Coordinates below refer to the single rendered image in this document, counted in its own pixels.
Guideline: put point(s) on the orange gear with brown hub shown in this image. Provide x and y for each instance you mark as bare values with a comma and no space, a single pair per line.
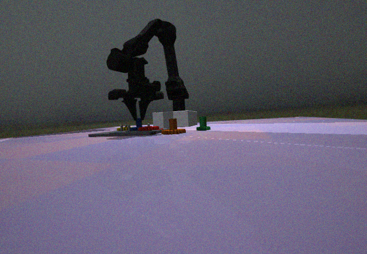
173,128

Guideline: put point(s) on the red gear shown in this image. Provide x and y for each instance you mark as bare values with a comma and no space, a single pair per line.
148,128

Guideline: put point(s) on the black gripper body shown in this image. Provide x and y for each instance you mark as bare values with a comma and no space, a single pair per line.
115,94

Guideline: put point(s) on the blue gear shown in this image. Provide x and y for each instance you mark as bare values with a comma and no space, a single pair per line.
138,124

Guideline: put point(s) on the green gear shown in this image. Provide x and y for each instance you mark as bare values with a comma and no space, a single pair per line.
203,125

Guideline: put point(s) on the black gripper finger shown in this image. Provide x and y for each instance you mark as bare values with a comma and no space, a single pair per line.
143,104
131,105

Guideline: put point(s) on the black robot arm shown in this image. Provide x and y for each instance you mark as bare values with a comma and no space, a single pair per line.
123,61

